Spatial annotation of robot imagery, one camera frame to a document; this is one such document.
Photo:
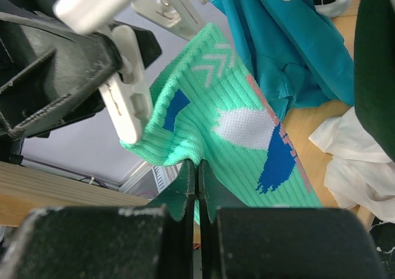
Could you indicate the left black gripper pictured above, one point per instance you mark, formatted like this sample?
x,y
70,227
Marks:
x,y
50,75

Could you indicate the wooden tray base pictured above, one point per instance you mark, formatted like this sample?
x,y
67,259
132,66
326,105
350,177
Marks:
x,y
313,132

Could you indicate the green white sock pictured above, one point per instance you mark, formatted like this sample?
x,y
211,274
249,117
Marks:
x,y
364,171

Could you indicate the wooden pole stand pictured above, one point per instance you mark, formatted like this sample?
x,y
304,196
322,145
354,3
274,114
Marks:
x,y
24,189

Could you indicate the white plastic clip hanger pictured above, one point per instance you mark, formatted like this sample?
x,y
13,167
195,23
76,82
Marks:
x,y
176,16

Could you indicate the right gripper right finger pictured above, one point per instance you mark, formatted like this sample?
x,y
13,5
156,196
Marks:
x,y
280,242

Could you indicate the teal cloth garment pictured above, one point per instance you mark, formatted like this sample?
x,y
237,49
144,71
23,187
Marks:
x,y
296,55

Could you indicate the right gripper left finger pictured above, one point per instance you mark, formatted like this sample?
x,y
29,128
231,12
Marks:
x,y
152,241

